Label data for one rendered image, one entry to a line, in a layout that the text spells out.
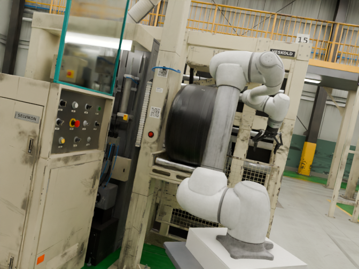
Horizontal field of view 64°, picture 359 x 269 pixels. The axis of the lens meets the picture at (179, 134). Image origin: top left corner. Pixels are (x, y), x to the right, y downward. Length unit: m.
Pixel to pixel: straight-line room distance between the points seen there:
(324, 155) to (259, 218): 10.88
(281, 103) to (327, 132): 10.29
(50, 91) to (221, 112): 0.83
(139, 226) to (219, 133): 1.16
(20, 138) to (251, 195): 1.14
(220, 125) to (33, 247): 1.11
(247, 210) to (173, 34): 1.36
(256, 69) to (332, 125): 10.89
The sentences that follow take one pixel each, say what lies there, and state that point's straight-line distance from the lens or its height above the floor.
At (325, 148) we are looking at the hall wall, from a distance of 11.99.
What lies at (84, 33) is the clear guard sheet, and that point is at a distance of 1.68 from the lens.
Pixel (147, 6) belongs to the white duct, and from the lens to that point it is 2.58.
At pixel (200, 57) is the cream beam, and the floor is 1.70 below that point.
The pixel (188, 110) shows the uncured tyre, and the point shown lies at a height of 1.27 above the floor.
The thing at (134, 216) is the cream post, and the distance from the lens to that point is 2.18.
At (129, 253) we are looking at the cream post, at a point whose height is 0.18.
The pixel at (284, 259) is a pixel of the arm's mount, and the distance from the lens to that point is 1.31.
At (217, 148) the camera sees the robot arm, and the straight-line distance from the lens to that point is 1.23.
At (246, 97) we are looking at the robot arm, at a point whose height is 1.42.
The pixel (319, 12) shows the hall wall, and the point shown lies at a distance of 12.61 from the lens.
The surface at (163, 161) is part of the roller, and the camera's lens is 1.94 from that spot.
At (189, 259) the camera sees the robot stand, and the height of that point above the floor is 0.65.
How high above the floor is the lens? 1.23
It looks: 4 degrees down
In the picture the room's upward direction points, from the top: 11 degrees clockwise
